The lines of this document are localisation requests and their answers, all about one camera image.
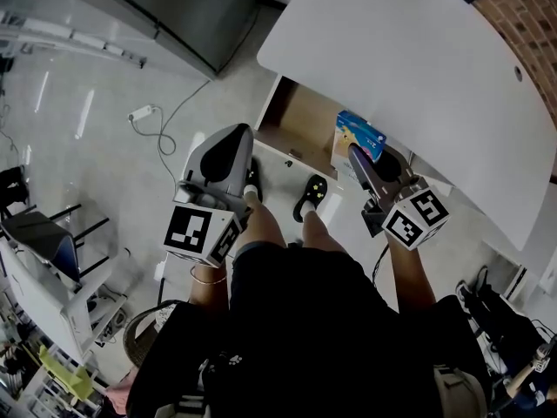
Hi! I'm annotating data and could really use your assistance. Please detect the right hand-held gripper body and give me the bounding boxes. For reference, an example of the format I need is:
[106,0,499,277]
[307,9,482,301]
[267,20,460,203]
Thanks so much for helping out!
[347,143,452,252]

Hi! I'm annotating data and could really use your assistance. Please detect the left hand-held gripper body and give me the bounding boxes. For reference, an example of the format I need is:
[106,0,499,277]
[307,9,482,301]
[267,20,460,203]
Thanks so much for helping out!
[163,122,256,270]

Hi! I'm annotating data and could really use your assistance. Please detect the white wooden drawer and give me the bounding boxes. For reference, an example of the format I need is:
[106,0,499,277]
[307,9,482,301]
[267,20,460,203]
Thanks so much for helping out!
[252,74,417,183]

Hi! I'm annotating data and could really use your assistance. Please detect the small blue box item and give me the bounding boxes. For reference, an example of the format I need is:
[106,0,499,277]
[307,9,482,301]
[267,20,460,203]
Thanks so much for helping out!
[330,110,388,183]

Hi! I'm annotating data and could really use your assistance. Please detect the person's left forearm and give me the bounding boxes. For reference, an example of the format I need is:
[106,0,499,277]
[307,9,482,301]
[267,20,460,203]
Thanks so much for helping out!
[188,250,230,320]

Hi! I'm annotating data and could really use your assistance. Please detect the person's right forearm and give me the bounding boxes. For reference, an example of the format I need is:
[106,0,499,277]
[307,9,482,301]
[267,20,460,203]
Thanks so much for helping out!
[384,232,438,317]

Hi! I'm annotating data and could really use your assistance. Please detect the yellow-green plastic item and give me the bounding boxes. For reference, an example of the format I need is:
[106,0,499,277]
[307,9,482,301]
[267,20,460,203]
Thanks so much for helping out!
[37,344,96,405]

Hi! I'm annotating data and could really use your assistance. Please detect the black slipper with yellow charms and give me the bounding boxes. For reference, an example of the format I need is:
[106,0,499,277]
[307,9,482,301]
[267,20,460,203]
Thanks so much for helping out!
[244,156,265,204]
[292,173,329,225]

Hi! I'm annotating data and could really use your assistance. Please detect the person's left leg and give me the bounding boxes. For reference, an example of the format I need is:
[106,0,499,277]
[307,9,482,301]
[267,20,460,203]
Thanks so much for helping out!
[242,184,289,254]

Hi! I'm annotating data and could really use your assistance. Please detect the person's leg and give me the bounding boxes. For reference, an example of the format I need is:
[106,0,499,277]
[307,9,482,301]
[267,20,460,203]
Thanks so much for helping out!
[242,184,289,254]
[301,201,350,256]

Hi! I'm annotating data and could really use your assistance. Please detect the person's right leg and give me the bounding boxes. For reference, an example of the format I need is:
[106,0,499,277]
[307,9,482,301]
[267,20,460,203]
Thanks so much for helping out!
[301,201,350,256]

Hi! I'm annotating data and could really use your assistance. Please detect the white power strip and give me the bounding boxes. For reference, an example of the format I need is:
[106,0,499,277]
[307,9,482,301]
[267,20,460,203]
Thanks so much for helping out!
[127,104,157,124]

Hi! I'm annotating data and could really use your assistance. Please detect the person's black clothing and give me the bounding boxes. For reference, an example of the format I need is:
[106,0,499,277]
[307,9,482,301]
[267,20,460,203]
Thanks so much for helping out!
[124,239,493,418]

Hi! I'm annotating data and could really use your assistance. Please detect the grey metal cabinet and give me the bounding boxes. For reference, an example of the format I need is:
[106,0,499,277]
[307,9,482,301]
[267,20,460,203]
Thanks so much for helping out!
[84,0,258,82]

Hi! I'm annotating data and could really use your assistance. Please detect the beige bag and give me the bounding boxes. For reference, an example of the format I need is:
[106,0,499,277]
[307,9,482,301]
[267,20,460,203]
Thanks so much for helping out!
[433,362,489,418]

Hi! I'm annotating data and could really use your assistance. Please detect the woven wicker basket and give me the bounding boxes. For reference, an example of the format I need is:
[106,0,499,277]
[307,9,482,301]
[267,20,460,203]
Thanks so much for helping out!
[122,299,184,369]

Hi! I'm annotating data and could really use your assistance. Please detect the black chair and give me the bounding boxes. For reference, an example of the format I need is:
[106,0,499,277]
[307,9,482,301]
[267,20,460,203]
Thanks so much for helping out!
[0,202,111,283]

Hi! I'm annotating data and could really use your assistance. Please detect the white machine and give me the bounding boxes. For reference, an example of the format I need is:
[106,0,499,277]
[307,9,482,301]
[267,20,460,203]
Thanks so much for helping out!
[0,237,115,366]

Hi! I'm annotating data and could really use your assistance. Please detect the grey power cable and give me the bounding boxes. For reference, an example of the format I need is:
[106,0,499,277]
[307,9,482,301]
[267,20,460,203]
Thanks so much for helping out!
[128,78,212,186]

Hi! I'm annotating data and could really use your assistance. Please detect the thin bracelet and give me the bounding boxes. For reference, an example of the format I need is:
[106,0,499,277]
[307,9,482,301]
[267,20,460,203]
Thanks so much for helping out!
[189,265,229,287]

